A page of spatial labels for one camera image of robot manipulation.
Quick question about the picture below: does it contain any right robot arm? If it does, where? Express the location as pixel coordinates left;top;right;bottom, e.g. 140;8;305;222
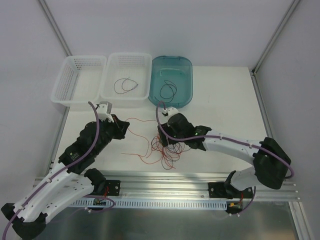
157;113;294;199

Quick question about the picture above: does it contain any aluminium mounting rail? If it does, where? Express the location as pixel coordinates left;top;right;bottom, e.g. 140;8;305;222
102;170;301;202

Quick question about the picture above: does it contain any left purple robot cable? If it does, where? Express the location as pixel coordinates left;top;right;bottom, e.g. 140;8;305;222
2;101;116;240

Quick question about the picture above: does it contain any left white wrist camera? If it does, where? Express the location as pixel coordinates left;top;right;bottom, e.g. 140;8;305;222
96;101;114;122

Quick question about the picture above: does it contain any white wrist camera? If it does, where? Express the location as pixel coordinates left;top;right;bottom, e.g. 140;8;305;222
161;107;179;118
96;101;114;122

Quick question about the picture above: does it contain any right white perforated basket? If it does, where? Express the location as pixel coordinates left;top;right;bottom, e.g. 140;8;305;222
100;52;152;108

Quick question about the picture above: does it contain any orange thin wire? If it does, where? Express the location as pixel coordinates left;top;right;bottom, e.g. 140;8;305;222
121;116;191;171

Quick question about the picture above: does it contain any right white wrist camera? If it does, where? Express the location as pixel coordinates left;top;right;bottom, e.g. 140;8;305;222
161;107;179;118

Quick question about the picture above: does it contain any teal transparent plastic bin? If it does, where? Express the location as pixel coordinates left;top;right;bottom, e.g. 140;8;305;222
148;55;194;109

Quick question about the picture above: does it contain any white perforated basket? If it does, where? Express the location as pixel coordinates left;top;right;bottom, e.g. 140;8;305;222
50;55;108;110
100;52;152;108

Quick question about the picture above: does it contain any purple thin wire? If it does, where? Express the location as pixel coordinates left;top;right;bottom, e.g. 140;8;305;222
114;77;140;95

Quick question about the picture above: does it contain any left white perforated basket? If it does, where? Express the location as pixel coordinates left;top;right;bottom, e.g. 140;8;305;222
50;55;108;110

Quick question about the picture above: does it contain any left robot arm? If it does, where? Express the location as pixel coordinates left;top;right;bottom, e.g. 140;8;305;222
1;114;130;240

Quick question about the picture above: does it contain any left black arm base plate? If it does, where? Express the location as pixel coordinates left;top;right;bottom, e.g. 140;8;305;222
102;180;121;197

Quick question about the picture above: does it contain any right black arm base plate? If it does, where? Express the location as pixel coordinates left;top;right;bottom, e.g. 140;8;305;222
207;182;227;198

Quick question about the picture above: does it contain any white slotted cable duct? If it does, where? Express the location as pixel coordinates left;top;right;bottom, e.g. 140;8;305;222
70;198;228;211

